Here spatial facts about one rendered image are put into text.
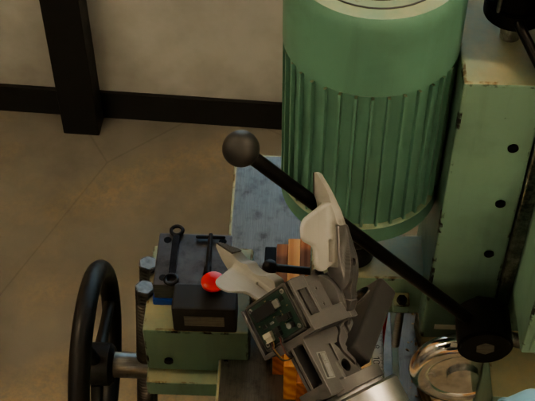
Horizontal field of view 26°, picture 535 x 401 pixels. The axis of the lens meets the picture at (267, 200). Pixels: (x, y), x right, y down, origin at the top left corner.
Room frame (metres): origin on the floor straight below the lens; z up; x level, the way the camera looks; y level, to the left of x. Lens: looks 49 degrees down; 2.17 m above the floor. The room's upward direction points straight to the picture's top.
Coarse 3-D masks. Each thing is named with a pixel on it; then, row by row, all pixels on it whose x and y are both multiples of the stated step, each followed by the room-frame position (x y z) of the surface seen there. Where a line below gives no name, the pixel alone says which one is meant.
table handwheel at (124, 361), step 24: (96, 264) 0.97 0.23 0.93; (96, 288) 0.92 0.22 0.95; (120, 312) 1.01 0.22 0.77; (72, 336) 0.85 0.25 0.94; (96, 336) 0.94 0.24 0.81; (120, 336) 0.99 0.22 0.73; (72, 360) 0.82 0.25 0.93; (96, 360) 0.87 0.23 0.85; (120, 360) 0.89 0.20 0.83; (72, 384) 0.79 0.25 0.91; (96, 384) 0.86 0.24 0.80
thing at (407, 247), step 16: (384, 240) 0.90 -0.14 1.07; (400, 240) 0.90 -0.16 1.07; (416, 240) 0.90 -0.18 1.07; (400, 256) 0.88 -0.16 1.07; (416, 256) 0.88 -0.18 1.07; (368, 272) 0.85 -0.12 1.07; (384, 272) 0.85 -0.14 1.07; (400, 288) 0.84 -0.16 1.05; (416, 288) 0.84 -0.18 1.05; (416, 304) 0.84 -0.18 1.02
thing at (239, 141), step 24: (240, 144) 0.74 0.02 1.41; (264, 168) 0.74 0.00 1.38; (288, 192) 0.74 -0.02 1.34; (360, 240) 0.73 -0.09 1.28; (432, 288) 0.73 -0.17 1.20; (456, 312) 0.73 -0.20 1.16; (480, 312) 0.74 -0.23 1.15; (504, 312) 0.74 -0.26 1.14; (456, 336) 0.73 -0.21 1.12; (480, 336) 0.71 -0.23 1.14; (504, 336) 0.71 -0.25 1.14; (480, 360) 0.71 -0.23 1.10
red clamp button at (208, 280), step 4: (208, 272) 0.89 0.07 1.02; (212, 272) 0.89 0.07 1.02; (216, 272) 0.89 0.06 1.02; (204, 276) 0.88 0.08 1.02; (208, 276) 0.88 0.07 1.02; (212, 276) 0.88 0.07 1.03; (216, 276) 0.88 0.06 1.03; (204, 280) 0.87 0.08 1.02; (208, 280) 0.87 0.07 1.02; (212, 280) 0.87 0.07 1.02; (204, 284) 0.87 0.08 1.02; (208, 284) 0.87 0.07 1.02; (212, 284) 0.87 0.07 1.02; (204, 288) 0.87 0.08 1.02; (208, 288) 0.86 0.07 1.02; (212, 288) 0.86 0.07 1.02; (216, 288) 0.86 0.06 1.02
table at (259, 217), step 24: (240, 168) 1.18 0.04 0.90; (240, 192) 1.13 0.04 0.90; (264, 192) 1.13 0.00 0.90; (240, 216) 1.08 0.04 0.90; (264, 216) 1.08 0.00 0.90; (288, 216) 1.08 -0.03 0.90; (240, 240) 1.04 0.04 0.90; (264, 240) 1.04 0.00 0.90; (240, 360) 0.84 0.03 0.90; (264, 360) 0.84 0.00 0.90; (168, 384) 0.82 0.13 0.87; (192, 384) 0.82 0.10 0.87; (216, 384) 0.82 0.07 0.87; (240, 384) 0.80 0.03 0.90; (264, 384) 0.80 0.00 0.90
